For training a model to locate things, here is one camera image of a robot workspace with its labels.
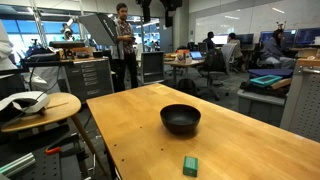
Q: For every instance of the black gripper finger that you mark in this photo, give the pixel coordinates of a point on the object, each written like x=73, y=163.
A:
x=146, y=8
x=170, y=6

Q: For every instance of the green block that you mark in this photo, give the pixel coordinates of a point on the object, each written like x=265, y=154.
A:
x=190, y=166

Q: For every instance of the black bowl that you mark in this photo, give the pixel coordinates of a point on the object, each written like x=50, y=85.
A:
x=180, y=119

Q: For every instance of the man in patterned shirt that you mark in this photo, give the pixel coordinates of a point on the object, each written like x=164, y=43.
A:
x=125, y=50

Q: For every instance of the orange white box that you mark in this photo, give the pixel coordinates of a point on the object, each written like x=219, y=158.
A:
x=182, y=56

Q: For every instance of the grey softbox light panel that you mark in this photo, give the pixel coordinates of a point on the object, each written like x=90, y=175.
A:
x=98, y=28

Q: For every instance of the seated person dark top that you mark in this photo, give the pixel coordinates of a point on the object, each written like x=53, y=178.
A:
x=209, y=41

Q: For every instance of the open laptop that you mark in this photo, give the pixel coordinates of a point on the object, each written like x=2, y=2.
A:
x=196, y=55

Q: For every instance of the wooden office desk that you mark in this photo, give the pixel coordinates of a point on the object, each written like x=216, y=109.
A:
x=183, y=63

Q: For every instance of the black framed panel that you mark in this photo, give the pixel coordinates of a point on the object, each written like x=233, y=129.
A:
x=152, y=67

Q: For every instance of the computer monitor bright white screen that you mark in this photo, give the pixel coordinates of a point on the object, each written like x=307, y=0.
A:
x=220, y=39

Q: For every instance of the grey black office chair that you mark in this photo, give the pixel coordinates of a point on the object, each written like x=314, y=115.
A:
x=216, y=66

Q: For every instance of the seated person light shirt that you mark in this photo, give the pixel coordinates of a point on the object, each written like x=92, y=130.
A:
x=236, y=48

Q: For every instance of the dark computer monitor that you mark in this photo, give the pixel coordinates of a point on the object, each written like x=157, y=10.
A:
x=245, y=38

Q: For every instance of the black backpack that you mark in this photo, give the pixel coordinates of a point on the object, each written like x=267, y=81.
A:
x=186, y=86

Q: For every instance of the black drawer cabinet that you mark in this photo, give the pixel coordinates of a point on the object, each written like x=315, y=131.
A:
x=88, y=80

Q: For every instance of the computer monitor blue screen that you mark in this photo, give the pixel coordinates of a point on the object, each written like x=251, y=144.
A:
x=307, y=36
x=265, y=36

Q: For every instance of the seated person grey hoodie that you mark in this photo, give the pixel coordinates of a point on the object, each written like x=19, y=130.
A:
x=273, y=51

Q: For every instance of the blue folded cushion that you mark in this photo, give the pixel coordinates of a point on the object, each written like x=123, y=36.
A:
x=270, y=72

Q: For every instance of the black fabric bundle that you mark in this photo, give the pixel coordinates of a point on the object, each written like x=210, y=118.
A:
x=256, y=89

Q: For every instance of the teal tray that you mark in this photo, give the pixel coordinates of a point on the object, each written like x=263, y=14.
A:
x=266, y=80

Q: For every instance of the white cloth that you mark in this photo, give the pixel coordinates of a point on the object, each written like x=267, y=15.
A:
x=46, y=78

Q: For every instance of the round wooden side table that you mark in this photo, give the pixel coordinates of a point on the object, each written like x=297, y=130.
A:
x=63, y=106

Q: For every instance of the grey storage bin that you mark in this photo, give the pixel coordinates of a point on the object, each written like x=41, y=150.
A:
x=260, y=106

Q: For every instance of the wooden plank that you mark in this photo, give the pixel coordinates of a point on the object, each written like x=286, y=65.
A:
x=281, y=83

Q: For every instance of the person in white shirt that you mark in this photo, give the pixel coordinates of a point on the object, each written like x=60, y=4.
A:
x=5, y=46

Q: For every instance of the white headset device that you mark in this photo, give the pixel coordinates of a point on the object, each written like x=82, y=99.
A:
x=30, y=99

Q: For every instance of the grey perforated metal cabinet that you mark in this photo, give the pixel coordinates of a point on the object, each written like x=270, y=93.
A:
x=305, y=103

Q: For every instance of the dark perforated breadboard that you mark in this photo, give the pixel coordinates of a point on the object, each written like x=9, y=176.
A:
x=50, y=166

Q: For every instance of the aluminium extrusion bar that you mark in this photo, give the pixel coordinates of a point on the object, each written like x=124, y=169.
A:
x=16, y=165

